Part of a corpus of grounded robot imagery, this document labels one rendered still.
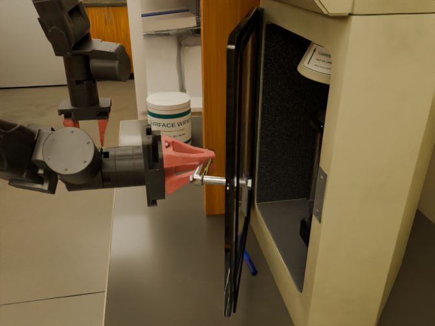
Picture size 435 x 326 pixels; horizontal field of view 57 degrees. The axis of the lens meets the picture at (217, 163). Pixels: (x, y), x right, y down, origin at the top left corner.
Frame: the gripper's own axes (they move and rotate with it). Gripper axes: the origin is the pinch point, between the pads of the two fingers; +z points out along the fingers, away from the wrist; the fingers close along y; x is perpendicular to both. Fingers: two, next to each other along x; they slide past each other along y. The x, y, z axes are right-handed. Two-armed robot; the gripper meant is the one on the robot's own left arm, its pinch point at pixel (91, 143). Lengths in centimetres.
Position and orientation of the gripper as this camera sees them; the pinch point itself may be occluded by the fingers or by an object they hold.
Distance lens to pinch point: 91.4
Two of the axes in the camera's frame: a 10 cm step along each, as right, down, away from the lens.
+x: -1.8, -4.4, 8.8
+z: 0.0, 8.9, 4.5
